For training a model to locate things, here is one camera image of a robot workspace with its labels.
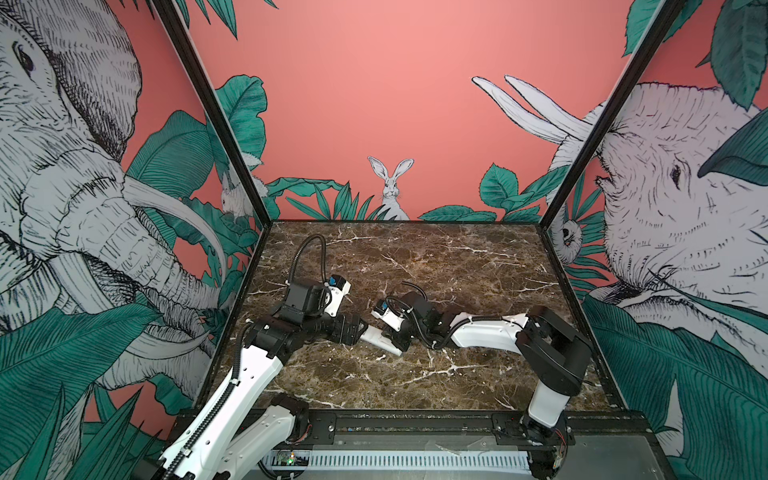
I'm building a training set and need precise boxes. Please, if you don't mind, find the white remote control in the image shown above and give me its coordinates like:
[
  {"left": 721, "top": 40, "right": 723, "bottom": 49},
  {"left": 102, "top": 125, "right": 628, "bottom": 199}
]
[{"left": 360, "top": 326, "right": 402, "bottom": 356}]

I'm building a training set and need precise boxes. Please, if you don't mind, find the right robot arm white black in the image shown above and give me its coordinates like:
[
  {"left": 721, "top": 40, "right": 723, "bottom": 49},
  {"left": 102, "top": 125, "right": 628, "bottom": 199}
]
[{"left": 372, "top": 292, "right": 592, "bottom": 446}]

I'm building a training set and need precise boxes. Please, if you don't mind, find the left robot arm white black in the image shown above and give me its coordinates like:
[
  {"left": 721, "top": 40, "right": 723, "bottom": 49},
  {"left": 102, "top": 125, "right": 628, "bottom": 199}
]
[{"left": 131, "top": 275, "right": 368, "bottom": 479}]

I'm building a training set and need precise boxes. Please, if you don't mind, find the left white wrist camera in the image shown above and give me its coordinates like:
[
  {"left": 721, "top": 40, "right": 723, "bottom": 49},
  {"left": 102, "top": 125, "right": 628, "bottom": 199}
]
[{"left": 324, "top": 274, "right": 351, "bottom": 317}]

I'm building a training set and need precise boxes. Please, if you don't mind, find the left black camera cable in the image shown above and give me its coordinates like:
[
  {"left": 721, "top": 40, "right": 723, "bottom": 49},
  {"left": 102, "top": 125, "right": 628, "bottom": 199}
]
[{"left": 287, "top": 233, "right": 329, "bottom": 283}]

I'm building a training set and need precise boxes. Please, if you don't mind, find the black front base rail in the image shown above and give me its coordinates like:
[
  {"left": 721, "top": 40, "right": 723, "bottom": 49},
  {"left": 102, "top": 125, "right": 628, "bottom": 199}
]
[{"left": 296, "top": 409, "right": 652, "bottom": 449}]

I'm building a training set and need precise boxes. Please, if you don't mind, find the white slotted cable duct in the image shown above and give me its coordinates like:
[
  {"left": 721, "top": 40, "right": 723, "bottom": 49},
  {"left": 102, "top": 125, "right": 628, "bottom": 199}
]
[{"left": 262, "top": 450, "right": 531, "bottom": 474}]

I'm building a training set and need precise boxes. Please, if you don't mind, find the left black frame post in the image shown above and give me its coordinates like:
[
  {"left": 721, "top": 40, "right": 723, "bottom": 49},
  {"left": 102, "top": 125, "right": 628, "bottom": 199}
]
[{"left": 152, "top": 0, "right": 272, "bottom": 229}]

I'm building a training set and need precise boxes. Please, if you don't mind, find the black frame post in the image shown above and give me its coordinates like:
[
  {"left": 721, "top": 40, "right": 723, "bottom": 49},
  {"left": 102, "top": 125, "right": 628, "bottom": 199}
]
[
  {"left": 152, "top": 0, "right": 272, "bottom": 229},
  {"left": 538, "top": 0, "right": 686, "bottom": 229}
]

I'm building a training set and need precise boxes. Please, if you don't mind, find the right black frame post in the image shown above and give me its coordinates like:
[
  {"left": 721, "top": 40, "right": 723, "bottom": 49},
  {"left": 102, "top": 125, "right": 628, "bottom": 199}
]
[{"left": 538, "top": 0, "right": 686, "bottom": 229}]

